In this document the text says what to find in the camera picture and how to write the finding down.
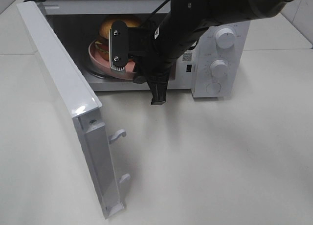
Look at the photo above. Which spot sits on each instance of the burger with lettuce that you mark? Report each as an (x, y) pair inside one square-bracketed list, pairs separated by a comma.
[(102, 42)]

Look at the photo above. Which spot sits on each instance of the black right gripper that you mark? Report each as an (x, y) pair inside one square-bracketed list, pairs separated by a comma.
[(155, 48)]

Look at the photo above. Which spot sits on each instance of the glass microwave turntable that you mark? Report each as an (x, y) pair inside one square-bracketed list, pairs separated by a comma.
[(93, 70)]

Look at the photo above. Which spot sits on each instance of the white microwave oven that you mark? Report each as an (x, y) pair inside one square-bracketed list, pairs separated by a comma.
[(64, 33)]

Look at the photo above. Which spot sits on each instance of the upper white power knob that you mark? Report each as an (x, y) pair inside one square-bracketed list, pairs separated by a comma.
[(225, 38)]

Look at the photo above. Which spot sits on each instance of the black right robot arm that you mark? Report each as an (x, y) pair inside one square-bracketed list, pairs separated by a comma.
[(218, 12)]

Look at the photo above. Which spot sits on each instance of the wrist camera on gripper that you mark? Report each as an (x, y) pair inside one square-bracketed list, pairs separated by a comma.
[(118, 46)]

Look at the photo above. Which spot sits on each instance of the white microwave door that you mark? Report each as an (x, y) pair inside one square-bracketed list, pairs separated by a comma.
[(77, 105)]

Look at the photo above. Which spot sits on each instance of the round door release button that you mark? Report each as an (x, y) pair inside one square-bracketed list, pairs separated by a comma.
[(213, 89)]

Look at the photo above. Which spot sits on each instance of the pink round plate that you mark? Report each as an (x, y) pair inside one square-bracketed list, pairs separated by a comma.
[(104, 65)]

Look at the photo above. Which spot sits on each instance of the white timer knob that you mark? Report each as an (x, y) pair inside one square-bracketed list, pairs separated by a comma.
[(219, 68)]

